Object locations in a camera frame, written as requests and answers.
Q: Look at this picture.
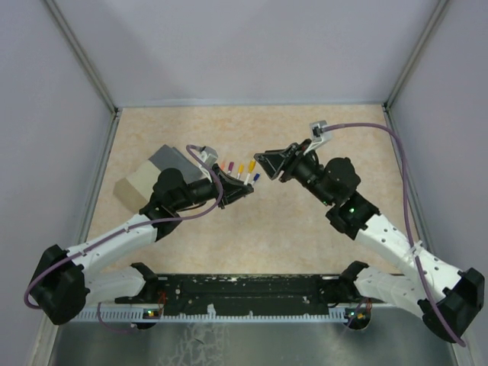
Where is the white pen blue end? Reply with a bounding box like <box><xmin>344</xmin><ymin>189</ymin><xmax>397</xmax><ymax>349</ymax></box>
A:
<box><xmin>250</xmin><ymin>173</ymin><xmax>260</xmax><ymax>187</ymax></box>

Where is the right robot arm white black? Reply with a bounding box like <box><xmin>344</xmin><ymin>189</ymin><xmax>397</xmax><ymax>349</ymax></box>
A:
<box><xmin>254</xmin><ymin>141</ymin><xmax>485</xmax><ymax>343</ymax></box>

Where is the purple cable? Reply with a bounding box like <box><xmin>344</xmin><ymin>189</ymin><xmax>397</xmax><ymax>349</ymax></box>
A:
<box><xmin>23</xmin><ymin>144</ymin><xmax>225</xmax><ymax>335</ymax></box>
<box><xmin>316</xmin><ymin>123</ymin><xmax>467</xmax><ymax>347</ymax></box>

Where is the white pen yellow end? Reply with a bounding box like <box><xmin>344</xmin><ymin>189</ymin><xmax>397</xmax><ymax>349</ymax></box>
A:
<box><xmin>236</xmin><ymin>164</ymin><xmax>245</xmax><ymax>180</ymax></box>

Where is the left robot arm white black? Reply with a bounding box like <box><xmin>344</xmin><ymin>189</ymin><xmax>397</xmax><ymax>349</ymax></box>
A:
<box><xmin>24</xmin><ymin>165</ymin><xmax>254</xmax><ymax>325</ymax></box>

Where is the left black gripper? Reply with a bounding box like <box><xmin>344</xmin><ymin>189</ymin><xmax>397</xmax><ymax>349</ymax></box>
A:
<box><xmin>172</xmin><ymin>163</ymin><xmax>254</xmax><ymax>211</ymax></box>

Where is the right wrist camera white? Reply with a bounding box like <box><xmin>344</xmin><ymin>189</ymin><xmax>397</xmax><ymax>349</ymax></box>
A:
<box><xmin>304</xmin><ymin>120</ymin><xmax>332</xmax><ymax>154</ymax></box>

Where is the white pen dark tip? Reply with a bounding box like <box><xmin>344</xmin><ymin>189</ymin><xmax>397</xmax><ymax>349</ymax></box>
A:
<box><xmin>244</xmin><ymin>159</ymin><xmax>256</xmax><ymax>185</ymax></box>

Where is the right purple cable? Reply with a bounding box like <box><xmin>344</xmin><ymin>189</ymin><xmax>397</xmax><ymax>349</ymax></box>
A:
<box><xmin>316</xmin><ymin>123</ymin><xmax>467</xmax><ymax>347</ymax></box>

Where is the folded grey beige cloth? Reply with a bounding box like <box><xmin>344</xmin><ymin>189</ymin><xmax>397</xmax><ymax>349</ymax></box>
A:
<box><xmin>114</xmin><ymin>145</ymin><xmax>203</xmax><ymax>214</ymax></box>

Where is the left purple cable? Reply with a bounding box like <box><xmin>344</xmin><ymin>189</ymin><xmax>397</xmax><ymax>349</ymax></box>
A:
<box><xmin>23</xmin><ymin>144</ymin><xmax>225</xmax><ymax>335</ymax></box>

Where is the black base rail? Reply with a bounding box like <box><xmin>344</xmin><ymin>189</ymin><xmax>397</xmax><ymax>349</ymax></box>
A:
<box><xmin>115</xmin><ymin>274</ymin><xmax>362</xmax><ymax>316</ymax></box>

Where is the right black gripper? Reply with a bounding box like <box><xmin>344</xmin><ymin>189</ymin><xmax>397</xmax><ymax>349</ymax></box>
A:
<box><xmin>255</xmin><ymin>139</ymin><xmax>334</xmax><ymax>207</ymax></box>

